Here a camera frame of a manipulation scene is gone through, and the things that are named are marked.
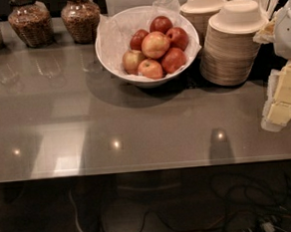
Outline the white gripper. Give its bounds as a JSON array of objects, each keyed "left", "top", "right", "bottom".
[{"left": 253, "top": 20, "right": 291, "bottom": 132}]

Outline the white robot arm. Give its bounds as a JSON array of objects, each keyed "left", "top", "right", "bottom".
[{"left": 261, "top": 0, "right": 291, "bottom": 132}]

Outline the red apple lower right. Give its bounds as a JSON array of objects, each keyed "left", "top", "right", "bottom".
[{"left": 160, "top": 47, "right": 186, "bottom": 74}]

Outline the yellow red apple front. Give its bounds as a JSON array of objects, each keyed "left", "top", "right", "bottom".
[{"left": 138, "top": 59, "right": 163, "bottom": 80}]

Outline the yellow red apple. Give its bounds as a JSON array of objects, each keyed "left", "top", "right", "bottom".
[
  {"left": 138, "top": 59, "right": 163, "bottom": 80},
  {"left": 142, "top": 31, "right": 170, "bottom": 60}
]

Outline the yellow red apple centre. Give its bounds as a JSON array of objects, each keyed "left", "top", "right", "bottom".
[{"left": 142, "top": 31, "right": 170, "bottom": 60}]

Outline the white bowl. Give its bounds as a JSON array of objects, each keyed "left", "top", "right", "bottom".
[{"left": 95, "top": 6, "right": 200, "bottom": 89}]

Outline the dark red apple top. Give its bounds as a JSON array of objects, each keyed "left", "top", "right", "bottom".
[{"left": 149, "top": 16, "right": 173, "bottom": 33}]

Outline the dark red apple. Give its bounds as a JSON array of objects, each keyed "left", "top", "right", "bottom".
[
  {"left": 130, "top": 29, "right": 148, "bottom": 51},
  {"left": 149, "top": 16, "right": 173, "bottom": 33}
]

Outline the yellow green apple left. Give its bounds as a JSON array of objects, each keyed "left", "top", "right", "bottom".
[{"left": 122, "top": 50, "right": 146, "bottom": 75}]

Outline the dark red apple left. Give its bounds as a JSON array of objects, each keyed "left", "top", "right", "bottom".
[{"left": 130, "top": 29, "right": 148, "bottom": 51}]

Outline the rear stack of paper bowls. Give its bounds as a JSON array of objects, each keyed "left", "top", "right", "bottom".
[{"left": 180, "top": 0, "right": 225, "bottom": 45}]

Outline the white power adapter on floor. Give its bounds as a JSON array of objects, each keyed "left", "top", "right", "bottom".
[{"left": 260, "top": 221, "right": 275, "bottom": 232}]

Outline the right glass snack jar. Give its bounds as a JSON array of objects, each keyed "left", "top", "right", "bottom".
[{"left": 61, "top": 0, "right": 101, "bottom": 45}]

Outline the middle glass snack jar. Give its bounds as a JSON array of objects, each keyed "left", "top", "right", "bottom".
[{"left": 8, "top": 0, "right": 54, "bottom": 48}]

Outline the white cable on floor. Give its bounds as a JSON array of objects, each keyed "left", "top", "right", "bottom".
[{"left": 68, "top": 188, "right": 95, "bottom": 232}]

